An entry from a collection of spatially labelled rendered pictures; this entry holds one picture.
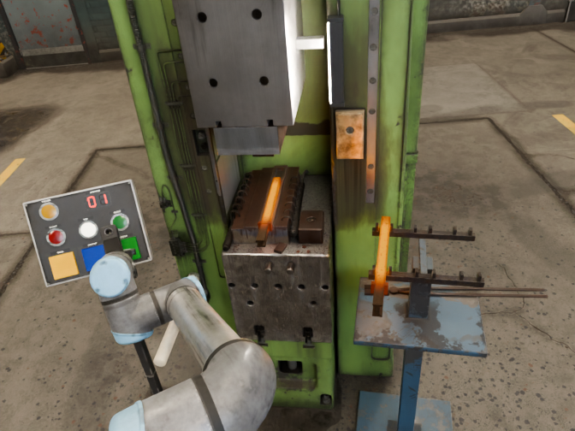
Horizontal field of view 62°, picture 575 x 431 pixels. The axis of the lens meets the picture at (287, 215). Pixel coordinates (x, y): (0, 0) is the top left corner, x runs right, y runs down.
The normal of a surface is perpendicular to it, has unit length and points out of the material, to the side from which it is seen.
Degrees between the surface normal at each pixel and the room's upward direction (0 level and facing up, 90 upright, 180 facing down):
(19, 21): 90
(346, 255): 90
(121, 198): 60
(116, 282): 55
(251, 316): 90
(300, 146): 90
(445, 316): 0
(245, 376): 33
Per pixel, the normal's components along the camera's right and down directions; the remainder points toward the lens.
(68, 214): 0.23, 0.04
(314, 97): -0.12, 0.57
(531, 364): -0.08, -0.82
